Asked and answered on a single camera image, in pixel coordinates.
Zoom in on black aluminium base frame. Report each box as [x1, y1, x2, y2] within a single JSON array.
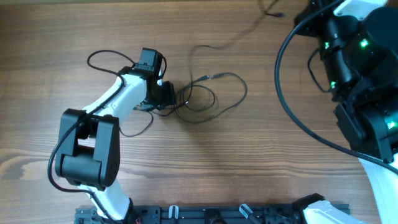
[[74, 203, 351, 224]]

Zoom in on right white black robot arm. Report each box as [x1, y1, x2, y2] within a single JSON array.
[[294, 1, 397, 223]]

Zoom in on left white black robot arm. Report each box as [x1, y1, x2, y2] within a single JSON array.
[[47, 48, 175, 223]]

